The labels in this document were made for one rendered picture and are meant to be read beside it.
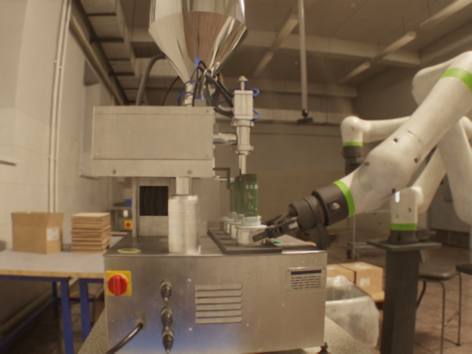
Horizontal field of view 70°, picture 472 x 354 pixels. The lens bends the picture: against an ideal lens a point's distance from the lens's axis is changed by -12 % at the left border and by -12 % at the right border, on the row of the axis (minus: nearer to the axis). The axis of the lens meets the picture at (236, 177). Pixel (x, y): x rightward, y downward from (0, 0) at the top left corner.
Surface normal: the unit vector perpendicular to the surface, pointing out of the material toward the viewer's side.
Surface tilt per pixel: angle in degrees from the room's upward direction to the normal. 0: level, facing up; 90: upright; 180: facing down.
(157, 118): 90
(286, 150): 90
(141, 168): 90
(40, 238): 90
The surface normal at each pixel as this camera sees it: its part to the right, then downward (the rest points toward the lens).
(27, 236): -0.17, -0.04
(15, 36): 0.15, -0.04
